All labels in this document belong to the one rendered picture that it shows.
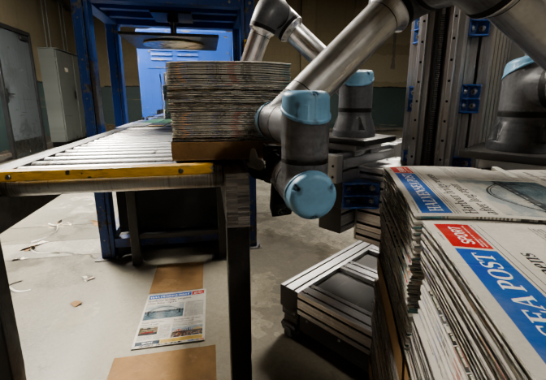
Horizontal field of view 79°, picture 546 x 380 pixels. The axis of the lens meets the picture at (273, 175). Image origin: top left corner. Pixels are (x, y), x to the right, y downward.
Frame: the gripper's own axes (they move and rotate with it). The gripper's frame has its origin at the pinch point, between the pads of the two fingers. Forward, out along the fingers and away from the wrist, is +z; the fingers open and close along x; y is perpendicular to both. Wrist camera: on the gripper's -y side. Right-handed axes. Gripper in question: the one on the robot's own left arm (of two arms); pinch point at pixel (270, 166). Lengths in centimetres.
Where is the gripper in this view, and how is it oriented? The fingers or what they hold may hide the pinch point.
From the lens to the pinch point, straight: 83.3
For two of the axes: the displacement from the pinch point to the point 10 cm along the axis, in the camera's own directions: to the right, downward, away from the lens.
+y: 0.0, -9.8, -2.2
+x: -9.8, 0.4, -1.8
